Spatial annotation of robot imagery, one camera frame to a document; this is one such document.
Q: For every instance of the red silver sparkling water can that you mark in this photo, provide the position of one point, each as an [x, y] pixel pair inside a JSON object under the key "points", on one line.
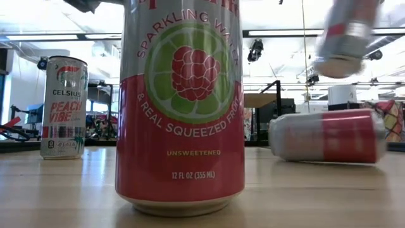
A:
{"points": [[329, 136], [180, 142], [345, 41]]}

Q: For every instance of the white Celsius can black lid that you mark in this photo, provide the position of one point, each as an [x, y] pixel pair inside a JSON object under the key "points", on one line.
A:
{"points": [[64, 107]]}

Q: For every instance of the computer monitor on arm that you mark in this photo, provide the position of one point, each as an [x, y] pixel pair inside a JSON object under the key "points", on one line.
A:
{"points": [[33, 114]]}

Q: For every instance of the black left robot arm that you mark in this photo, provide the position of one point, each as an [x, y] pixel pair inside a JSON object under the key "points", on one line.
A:
{"points": [[85, 4]]}

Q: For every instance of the wooden shelf black metal legs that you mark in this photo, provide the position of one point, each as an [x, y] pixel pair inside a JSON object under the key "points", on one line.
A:
{"points": [[279, 111]]}

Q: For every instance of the floral cloth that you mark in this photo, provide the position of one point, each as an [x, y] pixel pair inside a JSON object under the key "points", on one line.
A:
{"points": [[247, 123]]}

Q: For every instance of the black cabinet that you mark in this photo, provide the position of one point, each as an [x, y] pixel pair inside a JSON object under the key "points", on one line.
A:
{"points": [[267, 122]]}

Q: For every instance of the black background table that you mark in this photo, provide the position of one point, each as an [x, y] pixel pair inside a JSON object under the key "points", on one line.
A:
{"points": [[99, 95]]}

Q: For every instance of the black monitor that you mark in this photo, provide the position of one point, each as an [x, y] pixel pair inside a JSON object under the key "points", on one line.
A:
{"points": [[343, 106]]}

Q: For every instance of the white box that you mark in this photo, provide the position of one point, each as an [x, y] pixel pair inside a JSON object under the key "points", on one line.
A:
{"points": [[342, 94]]}

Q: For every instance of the colourful patchwork quilt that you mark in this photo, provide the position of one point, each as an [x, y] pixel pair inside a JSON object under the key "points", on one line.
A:
{"points": [[392, 120]]}

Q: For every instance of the red object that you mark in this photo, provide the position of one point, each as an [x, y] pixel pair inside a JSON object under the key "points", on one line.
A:
{"points": [[9, 122]]}

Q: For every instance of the black hanging camera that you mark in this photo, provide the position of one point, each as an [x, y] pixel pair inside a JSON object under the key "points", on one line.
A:
{"points": [[312, 79], [375, 54], [42, 64], [255, 50]]}

